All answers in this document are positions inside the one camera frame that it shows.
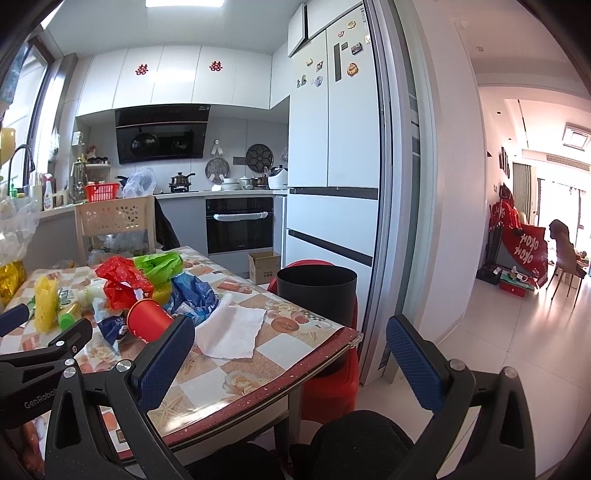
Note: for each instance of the white refrigerator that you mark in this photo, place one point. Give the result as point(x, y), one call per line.
point(334, 168)

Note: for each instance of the black garment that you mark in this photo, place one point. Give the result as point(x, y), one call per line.
point(164, 233)

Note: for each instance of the black built-in oven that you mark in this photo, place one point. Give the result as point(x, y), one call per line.
point(238, 224)

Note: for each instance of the white bottle green cap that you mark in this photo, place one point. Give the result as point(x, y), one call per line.
point(69, 315)

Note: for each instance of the black trash bin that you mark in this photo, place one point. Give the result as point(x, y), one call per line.
point(322, 288)

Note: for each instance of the black faucet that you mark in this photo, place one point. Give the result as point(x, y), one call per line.
point(20, 177)

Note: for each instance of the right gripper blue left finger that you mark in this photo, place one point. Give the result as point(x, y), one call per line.
point(78, 445)

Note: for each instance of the cardboard box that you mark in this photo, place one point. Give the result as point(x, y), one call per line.
point(263, 266)

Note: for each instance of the black range hood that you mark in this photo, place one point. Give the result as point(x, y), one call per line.
point(161, 132)

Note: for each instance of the blue plastic bag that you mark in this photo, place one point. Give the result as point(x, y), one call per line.
point(190, 297)

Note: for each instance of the black cooking pot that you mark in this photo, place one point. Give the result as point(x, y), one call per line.
point(180, 183)

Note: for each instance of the red plastic bag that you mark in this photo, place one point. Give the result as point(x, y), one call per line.
point(124, 283)

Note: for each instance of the beige perforated plastic rack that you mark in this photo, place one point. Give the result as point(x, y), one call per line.
point(129, 215)

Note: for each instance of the crumpled clear plastic bag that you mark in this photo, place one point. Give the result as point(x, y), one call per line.
point(18, 224)

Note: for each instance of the white rice cooker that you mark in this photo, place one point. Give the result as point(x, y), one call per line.
point(277, 178)

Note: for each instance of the white paper towel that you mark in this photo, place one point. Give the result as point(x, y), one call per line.
point(230, 332)

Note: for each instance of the brown dining chair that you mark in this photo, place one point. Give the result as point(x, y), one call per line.
point(566, 256)

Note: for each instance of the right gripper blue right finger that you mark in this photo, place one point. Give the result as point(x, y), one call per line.
point(501, 445)

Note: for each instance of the red paper cup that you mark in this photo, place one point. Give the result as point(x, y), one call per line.
point(147, 320)

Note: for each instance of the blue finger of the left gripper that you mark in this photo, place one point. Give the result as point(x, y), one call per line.
point(37, 372)
point(13, 318)

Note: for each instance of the green plastic bag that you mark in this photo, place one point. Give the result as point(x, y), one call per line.
point(159, 268)

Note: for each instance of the yellow mesh scrubber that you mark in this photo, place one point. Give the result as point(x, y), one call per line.
point(46, 304)

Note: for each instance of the yellow sponge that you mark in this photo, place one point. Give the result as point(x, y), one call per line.
point(162, 293)

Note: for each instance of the red plastic basket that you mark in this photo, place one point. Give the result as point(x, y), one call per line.
point(97, 192)

